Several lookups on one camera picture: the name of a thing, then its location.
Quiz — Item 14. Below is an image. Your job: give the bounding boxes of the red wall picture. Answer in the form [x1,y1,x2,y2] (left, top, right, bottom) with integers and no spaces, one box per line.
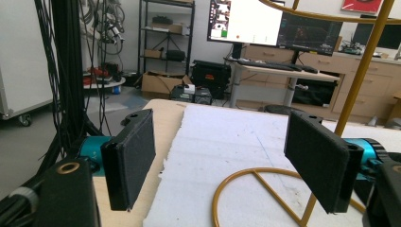
[340,0,384,15]

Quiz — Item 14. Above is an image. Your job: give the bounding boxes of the bundle of black cables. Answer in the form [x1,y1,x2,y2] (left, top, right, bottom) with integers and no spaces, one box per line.
[33,0,110,159]

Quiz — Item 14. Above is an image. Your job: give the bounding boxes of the black monitor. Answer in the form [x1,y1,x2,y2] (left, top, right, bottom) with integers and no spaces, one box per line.
[352,13,401,50]

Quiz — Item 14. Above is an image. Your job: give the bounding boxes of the gold metal wire stand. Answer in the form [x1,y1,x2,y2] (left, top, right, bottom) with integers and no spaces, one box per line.
[211,0,401,227]

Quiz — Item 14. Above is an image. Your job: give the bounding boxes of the black metal shelf rack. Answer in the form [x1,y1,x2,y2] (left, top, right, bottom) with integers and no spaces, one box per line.
[137,0,196,78]

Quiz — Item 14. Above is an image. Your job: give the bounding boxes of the black hard case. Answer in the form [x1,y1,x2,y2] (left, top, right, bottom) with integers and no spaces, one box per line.
[190,60,232,100]

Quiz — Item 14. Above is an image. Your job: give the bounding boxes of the white height-adjustable desk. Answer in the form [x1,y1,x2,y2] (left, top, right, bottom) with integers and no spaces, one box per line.
[224,57,341,109]

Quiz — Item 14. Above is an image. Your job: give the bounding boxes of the small electronic devices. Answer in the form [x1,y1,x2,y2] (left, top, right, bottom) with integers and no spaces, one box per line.
[169,83,213,106]

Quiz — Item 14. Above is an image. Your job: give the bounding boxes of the monitor with white screen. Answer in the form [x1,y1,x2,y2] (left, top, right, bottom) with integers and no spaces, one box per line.
[206,0,284,47]

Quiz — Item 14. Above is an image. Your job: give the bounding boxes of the round white cart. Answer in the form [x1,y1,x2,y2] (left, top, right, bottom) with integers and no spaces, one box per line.
[82,61,127,96]

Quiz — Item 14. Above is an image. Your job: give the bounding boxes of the black bag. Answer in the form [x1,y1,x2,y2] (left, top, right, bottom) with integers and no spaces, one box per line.
[292,79,343,108]

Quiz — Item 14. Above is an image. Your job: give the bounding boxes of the black keyboard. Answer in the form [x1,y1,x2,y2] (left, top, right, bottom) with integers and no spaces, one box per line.
[236,60,305,72]

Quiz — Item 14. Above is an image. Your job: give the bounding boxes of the open cardboard box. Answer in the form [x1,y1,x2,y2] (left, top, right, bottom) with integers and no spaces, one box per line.
[140,71,194,96]

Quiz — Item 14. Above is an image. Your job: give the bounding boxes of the monitor with dark screen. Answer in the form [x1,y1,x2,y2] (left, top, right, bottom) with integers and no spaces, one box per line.
[277,12,343,57]

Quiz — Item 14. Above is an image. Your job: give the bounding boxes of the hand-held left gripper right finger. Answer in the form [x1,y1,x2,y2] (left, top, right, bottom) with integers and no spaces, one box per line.
[283,111,365,214]

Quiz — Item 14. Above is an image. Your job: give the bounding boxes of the white cabinet on casters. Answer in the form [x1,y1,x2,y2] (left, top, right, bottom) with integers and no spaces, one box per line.
[0,0,55,128]

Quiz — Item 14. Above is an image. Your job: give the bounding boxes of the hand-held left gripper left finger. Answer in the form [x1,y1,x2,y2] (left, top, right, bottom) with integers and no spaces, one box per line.
[100,108,157,212]

